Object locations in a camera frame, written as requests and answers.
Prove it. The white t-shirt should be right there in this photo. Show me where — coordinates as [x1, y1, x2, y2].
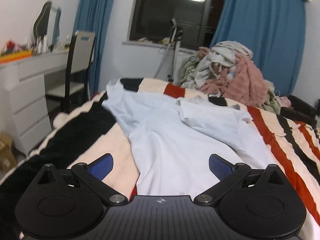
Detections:
[102, 81, 275, 197]

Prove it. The pile of light clothes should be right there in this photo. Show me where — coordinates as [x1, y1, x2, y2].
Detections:
[178, 41, 292, 114]

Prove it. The striped fleece blanket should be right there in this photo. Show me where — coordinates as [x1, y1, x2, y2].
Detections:
[1, 92, 319, 239]

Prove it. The cardboard box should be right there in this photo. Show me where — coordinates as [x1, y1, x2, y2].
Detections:
[0, 132, 17, 172]

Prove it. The white black chair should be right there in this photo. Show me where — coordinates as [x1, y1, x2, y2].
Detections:
[46, 30, 95, 113]

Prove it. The white dressing table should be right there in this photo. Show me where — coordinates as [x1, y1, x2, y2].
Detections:
[1, 50, 68, 155]

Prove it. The pink fluffy blanket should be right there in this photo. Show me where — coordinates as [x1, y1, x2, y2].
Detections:
[198, 41, 268, 107]

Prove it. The black armchair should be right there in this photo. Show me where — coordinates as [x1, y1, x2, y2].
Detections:
[280, 95, 317, 127]

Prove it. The orange tray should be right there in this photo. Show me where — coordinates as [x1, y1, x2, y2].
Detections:
[0, 50, 32, 64]

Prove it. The black framed vanity mirror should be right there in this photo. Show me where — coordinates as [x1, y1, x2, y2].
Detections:
[33, 1, 62, 51]

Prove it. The left blue curtain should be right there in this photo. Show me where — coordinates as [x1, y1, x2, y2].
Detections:
[73, 0, 114, 94]

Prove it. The blue curtain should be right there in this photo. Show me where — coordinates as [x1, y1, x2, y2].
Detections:
[211, 0, 306, 95]
[73, 0, 114, 94]

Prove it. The right blue curtain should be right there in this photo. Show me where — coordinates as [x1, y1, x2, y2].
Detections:
[211, 0, 306, 95]

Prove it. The dark window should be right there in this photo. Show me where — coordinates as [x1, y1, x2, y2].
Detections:
[130, 0, 224, 49]

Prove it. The camera tripod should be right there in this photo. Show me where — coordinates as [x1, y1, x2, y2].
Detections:
[153, 18, 183, 83]

